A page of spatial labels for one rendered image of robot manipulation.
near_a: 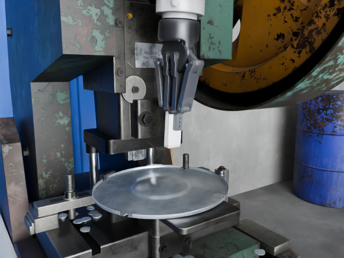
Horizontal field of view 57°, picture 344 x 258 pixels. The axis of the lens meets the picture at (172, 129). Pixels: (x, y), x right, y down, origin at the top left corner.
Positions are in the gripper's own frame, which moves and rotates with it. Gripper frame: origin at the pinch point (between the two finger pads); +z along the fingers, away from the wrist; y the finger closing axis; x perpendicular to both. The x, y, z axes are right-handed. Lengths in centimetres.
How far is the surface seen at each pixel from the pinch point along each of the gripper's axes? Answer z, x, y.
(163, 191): 13.2, -0.8, -1.0
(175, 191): 13.0, 1.2, 0.6
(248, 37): -20.4, 37.2, -16.7
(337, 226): 92, 175, -43
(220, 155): 61, 141, -126
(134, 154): 9.5, 0.0, -15.0
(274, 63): -13.5, 33.5, -3.8
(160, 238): 22.1, -2.5, 1.3
